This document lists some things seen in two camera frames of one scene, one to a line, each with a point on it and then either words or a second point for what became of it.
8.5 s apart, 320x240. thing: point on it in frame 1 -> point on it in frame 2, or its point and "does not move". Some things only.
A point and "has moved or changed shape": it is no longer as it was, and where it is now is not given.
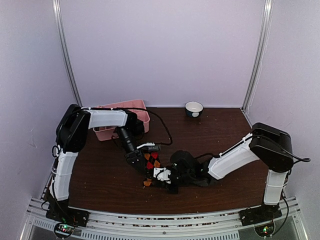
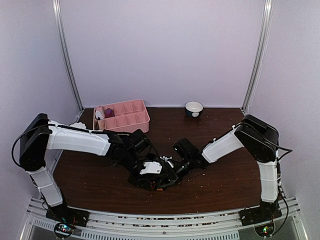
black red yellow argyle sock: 153,160 has moved or changed shape
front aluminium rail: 228,225 does not move
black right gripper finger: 172,188 -> 168,176
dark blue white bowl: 194,109 does not move
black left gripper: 138,154 -> 138,181
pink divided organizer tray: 137,106 does not move
